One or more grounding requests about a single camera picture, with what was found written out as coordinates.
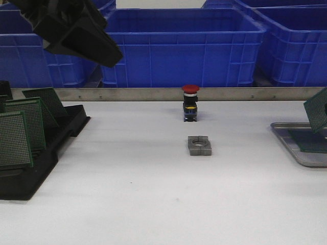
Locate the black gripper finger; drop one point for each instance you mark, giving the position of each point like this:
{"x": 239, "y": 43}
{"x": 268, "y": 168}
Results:
{"x": 98, "y": 46}

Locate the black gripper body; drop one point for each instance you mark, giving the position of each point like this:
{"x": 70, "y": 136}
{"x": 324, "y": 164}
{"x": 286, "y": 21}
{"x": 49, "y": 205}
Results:
{"x": 55, "y": 21}

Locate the green perforated circuit board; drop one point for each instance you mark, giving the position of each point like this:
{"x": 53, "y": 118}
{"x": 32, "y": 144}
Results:
{"x": 308, "y": 141}

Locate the rear green perforated board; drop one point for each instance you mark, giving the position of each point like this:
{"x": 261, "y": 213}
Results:
{"x": 51, "y": 106}

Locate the front green perforated board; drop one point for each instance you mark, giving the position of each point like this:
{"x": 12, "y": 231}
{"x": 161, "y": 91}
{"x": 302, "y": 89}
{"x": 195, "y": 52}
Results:
{"x": 15, "y": 144}

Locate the black circuit board rack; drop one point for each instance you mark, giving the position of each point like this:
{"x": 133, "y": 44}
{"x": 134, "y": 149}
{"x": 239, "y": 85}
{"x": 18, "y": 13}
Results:
{"x": 21, "y": 184}

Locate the silver metal tray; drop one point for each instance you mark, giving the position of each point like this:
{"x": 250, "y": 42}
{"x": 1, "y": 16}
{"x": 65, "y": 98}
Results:
{"x": 280, "y": 129}

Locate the far left blue crate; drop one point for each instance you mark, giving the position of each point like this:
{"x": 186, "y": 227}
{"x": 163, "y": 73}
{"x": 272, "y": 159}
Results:
{"x": 100, "y": 5}

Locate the left blue plastic crate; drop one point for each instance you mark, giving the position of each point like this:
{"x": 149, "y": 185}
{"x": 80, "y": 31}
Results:
{"x": 25, "y": 64}

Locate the blue plastic crate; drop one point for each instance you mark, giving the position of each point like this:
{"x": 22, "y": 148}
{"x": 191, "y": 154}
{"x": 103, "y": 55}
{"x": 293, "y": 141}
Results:
{"x": 25, "y": 64}
{"x": 293, "y": 51}
{"x": 166, "y": 48}

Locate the centre blue plastic crate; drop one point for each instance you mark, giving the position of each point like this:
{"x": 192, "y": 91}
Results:
{"x": 166, "y": 48}

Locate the red emergency stop button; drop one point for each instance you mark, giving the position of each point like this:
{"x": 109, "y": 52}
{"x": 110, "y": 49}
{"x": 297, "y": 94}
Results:
{"x": 189, "y": 103}

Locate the far right blue crate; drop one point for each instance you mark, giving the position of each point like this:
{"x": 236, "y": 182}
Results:
{"x": 262, "y": 4}

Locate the grey metal clamp block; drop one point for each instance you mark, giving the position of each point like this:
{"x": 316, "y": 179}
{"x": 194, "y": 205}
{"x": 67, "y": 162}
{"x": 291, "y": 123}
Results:
{"x": 199, "y": 146}

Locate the right blue plastic crate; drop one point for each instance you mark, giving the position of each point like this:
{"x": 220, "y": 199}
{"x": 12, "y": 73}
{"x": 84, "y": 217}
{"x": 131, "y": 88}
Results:
{"x": 293, "y": 51}

